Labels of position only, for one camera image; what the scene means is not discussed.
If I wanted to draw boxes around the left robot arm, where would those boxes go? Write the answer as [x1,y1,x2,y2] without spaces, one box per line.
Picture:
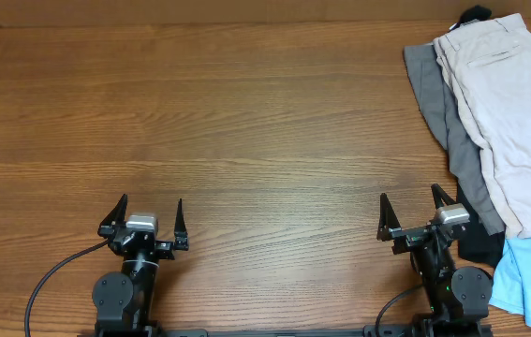
[92,195,189,337]

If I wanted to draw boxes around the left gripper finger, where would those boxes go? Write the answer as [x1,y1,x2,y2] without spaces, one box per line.
[97,194,128,237]
[174,198,189,251]

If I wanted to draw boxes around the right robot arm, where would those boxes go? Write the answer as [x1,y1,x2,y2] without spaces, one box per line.
[374,183,494,337]

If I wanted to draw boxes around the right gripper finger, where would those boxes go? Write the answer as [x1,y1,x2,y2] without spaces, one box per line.
[431,183,456,209]
[376,193,402,242]

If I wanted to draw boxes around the grey t-shirt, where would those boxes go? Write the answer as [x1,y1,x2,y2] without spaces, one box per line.
[404,44,506,235]

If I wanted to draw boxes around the beige shorts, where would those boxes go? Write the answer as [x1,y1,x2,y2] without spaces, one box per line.
[433,13,531,239]

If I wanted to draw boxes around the black garment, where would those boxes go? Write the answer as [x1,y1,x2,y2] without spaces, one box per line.
[456,185,505,269]

